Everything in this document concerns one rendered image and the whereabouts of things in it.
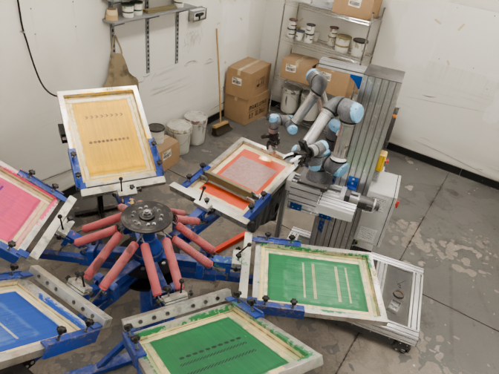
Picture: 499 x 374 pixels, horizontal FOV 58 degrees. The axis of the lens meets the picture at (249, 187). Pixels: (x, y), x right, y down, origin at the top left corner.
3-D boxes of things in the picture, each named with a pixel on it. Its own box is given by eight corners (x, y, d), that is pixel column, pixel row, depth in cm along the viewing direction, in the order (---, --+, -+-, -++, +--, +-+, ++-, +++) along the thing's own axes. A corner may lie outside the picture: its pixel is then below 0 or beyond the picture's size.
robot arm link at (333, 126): (329, 141, 350) (333, 125, 342) (322, 133, 360) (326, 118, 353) (343, 141, 353) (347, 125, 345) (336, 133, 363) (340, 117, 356)
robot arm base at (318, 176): (328, 175, 327) (331, 164, 321) (324, 185, 315) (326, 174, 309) (308, 169, 330) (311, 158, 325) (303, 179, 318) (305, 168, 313)
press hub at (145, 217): (149, 323, 354) (145, 183, 278) (188, 349, 338) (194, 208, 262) (111, 357, 326) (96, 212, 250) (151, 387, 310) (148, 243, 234)
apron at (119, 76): (137, 121, 517) (133, 28, 457) (141, 123, 514) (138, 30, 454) (100, 136, 478) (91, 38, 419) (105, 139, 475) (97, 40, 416)
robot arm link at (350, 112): (330, 166, 317) (348, 95, 286) (347, 176, 309) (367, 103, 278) (320, 171, 310) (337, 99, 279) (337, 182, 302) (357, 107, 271)
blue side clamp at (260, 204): (265, 197, 334) (265, 191, 329) (270, 200, 332) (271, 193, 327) (242, 221, 315) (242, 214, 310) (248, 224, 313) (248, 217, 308)
